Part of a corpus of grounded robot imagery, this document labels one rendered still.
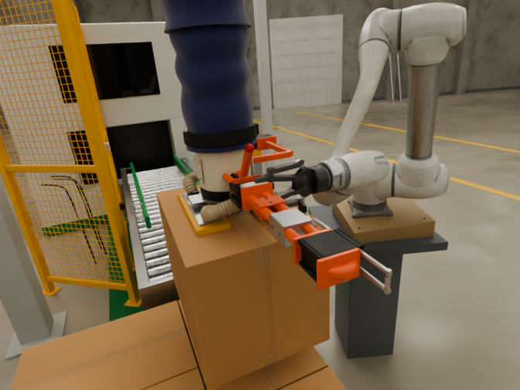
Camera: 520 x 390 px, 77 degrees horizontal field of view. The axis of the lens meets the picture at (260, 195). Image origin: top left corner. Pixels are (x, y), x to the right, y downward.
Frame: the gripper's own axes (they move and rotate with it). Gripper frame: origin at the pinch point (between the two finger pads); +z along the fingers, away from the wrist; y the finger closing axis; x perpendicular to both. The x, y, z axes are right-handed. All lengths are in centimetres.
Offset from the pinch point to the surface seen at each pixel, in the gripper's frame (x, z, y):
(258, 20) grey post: 345, -158, -82
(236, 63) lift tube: 17.3, -4.5, -30.7
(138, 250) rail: 102, 32, 61
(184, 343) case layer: 29, 22, 66
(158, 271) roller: 84, 25, 66
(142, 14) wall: 1207, -124, -215
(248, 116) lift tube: 17.5, -6.7, -16.5
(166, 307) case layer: 53, 25, 66
